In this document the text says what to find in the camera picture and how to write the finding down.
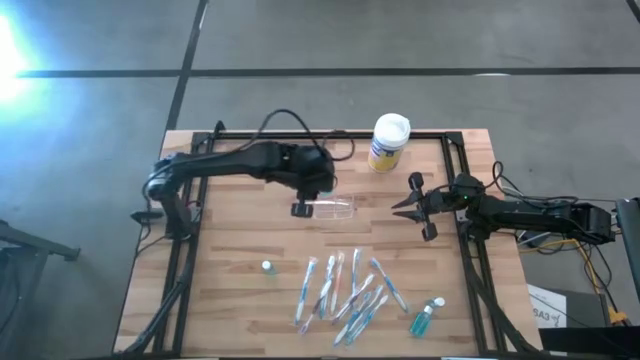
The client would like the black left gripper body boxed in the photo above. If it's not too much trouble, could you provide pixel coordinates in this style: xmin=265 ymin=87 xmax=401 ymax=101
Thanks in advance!
xmin=287 ymin=144 xmax=337 ymax=219

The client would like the black flat screen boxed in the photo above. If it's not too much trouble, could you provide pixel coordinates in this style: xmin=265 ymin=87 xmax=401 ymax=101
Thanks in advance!
xmin=614 ymin=197 xmax=640 ymax=305

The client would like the black side table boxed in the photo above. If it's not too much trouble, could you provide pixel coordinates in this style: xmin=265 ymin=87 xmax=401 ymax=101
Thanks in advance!
xmin=0 ymin=218 xmax=82 ymax=360

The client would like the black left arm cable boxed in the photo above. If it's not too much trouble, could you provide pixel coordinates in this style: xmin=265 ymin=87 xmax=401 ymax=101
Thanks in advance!
xmin=239 ymin=108 xmax=356 ymax=162

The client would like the black equipment box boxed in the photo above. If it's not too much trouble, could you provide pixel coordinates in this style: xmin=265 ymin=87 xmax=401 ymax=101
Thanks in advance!
xmin=537 ymin=288 xmax=640 ymax=360

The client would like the clear plastic pouch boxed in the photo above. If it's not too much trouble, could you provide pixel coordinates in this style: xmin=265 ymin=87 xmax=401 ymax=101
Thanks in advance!
xmin=312 ymin=193 xmax=357 ymax=221

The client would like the yellow white wipes canister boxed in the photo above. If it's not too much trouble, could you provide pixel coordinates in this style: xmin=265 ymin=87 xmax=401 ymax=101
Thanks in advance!
xmin=367 ymin=112 xmax=412 ymax=175

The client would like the orange white toothbrush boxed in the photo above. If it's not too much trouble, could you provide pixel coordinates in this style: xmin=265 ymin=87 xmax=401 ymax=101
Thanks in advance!
xmin=329 ymin=250 xmax=346 ymax=317

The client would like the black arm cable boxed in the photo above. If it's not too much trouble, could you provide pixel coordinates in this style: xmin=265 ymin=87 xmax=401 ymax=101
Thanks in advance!
xmin=239 ymin=108 xmax=356 ymax=162
xmin=492 ymin=160 xmax=581 ymax=206

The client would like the black aluminium table frame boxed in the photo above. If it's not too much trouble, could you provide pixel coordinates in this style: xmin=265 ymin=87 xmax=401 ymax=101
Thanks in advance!
xmin=114 ymin=119 xmax=544 ymax=359

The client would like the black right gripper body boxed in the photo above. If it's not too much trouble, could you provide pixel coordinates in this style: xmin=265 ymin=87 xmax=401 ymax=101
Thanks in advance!
xmin=408 ymin=171 xmax=459 ymax=243

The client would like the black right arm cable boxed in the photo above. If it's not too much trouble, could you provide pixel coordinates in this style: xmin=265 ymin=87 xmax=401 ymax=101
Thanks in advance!
xmin=492 ymin=160 xmax=581 ymax=206

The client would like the white paper label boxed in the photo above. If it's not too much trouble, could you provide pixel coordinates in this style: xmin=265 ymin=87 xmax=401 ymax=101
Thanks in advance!
xmin=527 ymin=283 xmax=569 ymax=330

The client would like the yellow cable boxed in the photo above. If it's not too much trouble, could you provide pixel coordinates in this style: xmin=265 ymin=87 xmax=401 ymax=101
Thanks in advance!
xmin=518 ymin=238 xmax=619 ymax=314

